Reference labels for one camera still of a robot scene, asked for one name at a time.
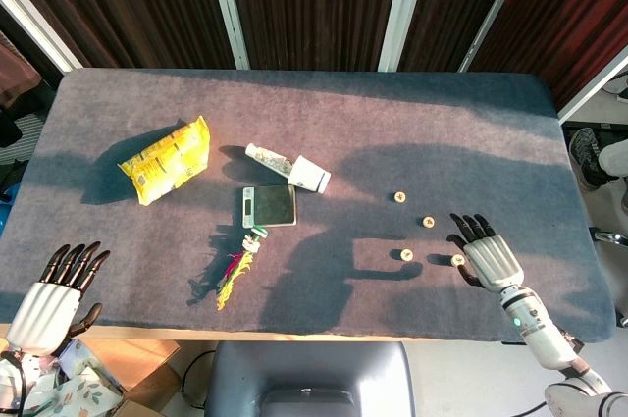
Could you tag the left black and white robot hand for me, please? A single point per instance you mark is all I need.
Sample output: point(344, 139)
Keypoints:
point(43, 315)

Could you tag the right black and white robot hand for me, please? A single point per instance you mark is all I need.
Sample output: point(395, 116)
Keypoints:
point(493, 262)

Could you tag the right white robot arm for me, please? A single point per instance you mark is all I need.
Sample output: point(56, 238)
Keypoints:
point(539, 333)

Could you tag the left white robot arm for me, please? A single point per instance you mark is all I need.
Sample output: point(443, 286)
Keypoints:
point(10, 387)

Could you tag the floral patterned cloth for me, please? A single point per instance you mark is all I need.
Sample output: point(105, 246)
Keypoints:
point(78, 392)

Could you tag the brown cardboard box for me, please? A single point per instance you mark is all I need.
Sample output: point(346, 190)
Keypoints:
point(142, 363)

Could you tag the chrome chair leg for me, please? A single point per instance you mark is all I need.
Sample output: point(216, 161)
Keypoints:
point(613, 237)

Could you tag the dark grey sneaker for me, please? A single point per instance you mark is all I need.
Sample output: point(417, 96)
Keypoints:
point(586, 157)

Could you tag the person's leg in white trousers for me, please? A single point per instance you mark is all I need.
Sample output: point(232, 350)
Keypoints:
point(615, 154)

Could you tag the yellow snack bag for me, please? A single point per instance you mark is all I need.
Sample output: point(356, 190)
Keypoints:
point(164, 162)

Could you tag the white paper cup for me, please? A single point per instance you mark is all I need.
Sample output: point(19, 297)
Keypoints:
point(310, 174)

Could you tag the colourful feather shuttlecock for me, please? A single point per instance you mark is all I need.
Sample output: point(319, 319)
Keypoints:
point(240, 265)

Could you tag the blue-grey felt tablecloth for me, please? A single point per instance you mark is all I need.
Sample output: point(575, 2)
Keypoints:
point(343, 118)

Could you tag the grey robot torso base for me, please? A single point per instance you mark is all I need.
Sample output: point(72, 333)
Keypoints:
point(309, 378)

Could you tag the silver digital pocket scale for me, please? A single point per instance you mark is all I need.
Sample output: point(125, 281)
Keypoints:
point(272, 206)

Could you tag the brown fabric seat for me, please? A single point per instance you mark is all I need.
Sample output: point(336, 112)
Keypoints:
point(15, 73)

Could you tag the white printed squeeze tube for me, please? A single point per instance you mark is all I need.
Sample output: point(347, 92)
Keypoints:
point(265, 157)

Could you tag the white partition frame post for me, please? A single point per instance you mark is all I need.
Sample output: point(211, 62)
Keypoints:
point(593, 88)
point(400, 5)
point(34, 19)
point(228, 5)
point(490, 10)

